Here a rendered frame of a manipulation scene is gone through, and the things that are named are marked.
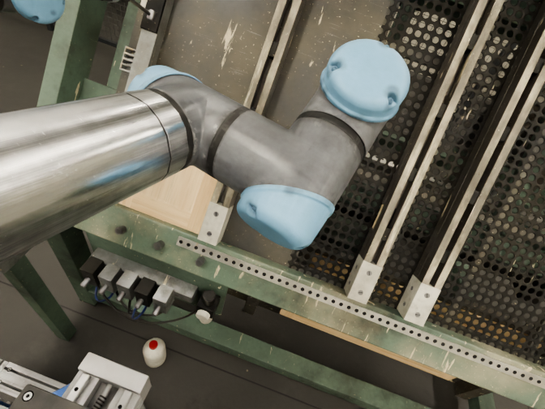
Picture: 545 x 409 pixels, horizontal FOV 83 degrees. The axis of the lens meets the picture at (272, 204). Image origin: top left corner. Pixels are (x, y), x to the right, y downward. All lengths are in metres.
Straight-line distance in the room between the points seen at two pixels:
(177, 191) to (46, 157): 0.84
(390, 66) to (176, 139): 0.19
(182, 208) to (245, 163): 0.78
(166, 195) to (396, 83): 0.86
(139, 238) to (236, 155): 0.83
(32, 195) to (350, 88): 0.23
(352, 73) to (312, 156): 0.08
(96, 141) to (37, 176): 0.04
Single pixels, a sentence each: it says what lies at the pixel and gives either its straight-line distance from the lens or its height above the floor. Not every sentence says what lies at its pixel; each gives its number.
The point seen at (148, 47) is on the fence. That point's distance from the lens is 1.08.
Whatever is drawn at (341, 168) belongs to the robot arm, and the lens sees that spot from 0.27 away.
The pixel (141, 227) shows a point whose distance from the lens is 1.06.
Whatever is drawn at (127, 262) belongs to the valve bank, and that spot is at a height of 0.74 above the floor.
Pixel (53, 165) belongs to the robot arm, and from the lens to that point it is 0.20.
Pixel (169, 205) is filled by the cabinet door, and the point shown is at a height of 0.94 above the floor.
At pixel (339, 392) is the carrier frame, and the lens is 1.72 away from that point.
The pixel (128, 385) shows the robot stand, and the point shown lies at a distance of 0.76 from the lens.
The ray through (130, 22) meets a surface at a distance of 1.23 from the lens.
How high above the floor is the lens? 1.73
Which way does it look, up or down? 47 degrees down
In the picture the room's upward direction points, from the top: 19 degrees clockwise
